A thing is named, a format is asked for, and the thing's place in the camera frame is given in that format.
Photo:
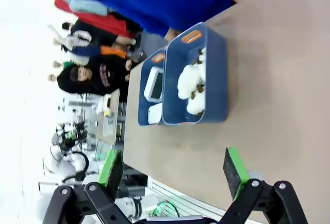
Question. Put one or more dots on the large white digital clock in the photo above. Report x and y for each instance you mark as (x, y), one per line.
(154, 87)

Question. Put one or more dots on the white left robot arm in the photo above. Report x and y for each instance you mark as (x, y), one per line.
(65, 160)

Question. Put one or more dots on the white plush sheep toy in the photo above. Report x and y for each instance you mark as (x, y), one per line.
(188, 79)
(194, 106)
(203, 56)

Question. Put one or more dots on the background table with boxes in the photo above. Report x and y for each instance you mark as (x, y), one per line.
(113, 131)

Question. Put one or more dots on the white ribbed panel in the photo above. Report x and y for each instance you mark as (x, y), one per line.
(180, 198)

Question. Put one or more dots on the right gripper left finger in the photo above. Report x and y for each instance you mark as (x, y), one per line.
(108, 177)

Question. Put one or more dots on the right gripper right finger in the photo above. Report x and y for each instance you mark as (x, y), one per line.
(234, 172)

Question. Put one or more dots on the person in black and white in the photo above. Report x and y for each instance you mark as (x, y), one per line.
(77, 31)

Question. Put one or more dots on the person in black sweatshirt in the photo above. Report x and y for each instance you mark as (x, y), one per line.
(98, 79)

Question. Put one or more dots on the person with orange blue clothes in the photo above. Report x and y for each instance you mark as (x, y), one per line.
(111, 51)

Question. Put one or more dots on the person's right hand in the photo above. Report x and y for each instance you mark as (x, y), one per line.
(172, 34)

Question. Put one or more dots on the small white digital clock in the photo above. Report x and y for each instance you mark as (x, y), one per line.
(154, 113)

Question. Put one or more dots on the blue-sleeved right forearm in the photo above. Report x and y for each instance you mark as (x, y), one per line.
(159, 24)

